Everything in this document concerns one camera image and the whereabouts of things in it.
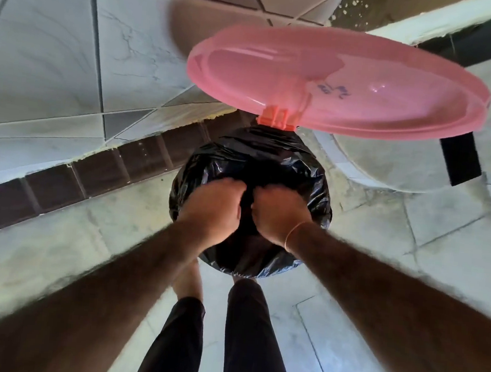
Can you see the person's right hand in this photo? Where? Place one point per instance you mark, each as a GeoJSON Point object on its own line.
{"type": "Point", "coordinates": [279, 216]}

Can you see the person's left hand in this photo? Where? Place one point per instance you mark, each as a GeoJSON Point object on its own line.
{"type": "Point", "coordinates": [209, 210]}

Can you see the person's left fingers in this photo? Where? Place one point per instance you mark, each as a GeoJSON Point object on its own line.
{"type": "Point", "coordinates": [232, 187]}

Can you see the person's right fingers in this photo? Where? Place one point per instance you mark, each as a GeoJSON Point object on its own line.
{"type": "Point", "coordinates": [266, 194]}

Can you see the black plastic garbage bag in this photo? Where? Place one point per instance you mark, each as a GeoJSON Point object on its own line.
{"type": "Point", "coordinates": [251, 163]}

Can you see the person's right forearm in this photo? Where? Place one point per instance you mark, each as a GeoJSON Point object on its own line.
{"type": "Point", "coordinates": [397, 317]}

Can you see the person's left forearm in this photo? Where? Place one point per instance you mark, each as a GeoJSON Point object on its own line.
{"type": "Point", "coordinates": [89, 307]}

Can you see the person's bare foot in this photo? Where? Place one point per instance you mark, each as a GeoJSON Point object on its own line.
{"type": "Point", "coordinates": [188, 279]}

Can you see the pink plastic bin lid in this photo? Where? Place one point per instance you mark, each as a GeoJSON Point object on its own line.
{"type": "Point", "coordinates": [344, 87]}

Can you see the person's black trousers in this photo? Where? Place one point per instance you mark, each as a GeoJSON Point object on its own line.
{"type": "Point", "coordinates": [219, 340]}

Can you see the black support post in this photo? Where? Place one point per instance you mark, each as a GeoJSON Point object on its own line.
{"type": "Point", "coordinates": [460, 157]}

